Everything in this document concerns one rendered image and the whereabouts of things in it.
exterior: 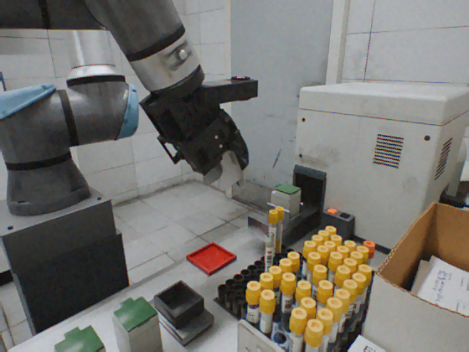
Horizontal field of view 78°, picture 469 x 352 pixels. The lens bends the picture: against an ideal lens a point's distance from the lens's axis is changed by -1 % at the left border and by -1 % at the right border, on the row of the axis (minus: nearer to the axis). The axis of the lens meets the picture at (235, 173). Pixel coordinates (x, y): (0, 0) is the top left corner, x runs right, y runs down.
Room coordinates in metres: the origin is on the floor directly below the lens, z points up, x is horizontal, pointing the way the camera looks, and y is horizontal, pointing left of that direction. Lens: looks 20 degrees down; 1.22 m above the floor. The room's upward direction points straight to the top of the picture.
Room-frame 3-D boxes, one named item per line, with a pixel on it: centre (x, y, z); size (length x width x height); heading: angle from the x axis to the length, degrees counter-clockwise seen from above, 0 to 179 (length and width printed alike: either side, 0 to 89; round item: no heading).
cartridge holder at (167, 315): (0.33, 0.08, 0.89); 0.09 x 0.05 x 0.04; 46
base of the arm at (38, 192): (0.57, 0.39, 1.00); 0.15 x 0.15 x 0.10
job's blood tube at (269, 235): (0.39, -0.05, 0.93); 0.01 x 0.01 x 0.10; 45
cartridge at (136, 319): (0.28, 0.12, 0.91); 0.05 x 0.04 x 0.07; 45
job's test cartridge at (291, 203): (0.56, -0.11, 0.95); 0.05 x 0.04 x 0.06; 45
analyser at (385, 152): (0.65, -0.32, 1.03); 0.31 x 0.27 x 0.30; 135
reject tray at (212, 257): (0.47, 0.05, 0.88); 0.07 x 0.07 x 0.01; 45
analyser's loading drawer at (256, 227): (0.58, -0.12, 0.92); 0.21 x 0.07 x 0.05; 135
